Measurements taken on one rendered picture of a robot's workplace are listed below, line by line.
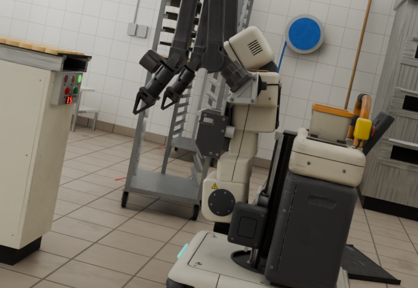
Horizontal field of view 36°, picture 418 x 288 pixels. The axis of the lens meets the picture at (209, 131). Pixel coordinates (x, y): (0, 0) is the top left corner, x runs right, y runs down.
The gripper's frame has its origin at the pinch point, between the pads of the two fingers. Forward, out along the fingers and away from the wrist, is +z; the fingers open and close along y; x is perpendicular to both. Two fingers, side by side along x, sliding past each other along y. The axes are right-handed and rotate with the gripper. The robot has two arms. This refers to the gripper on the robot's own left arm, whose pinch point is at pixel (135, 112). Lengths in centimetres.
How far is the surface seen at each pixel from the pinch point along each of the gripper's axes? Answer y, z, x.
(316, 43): -431, -84, 22
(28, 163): -21, 49, -25
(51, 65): -22.1, 12.1, -42.5
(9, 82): -21, 29, -52
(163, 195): -157, 61, 17
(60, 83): -26.0, 16.3, -36.3
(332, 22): -445, -111, 21
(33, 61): -22, 16, -49
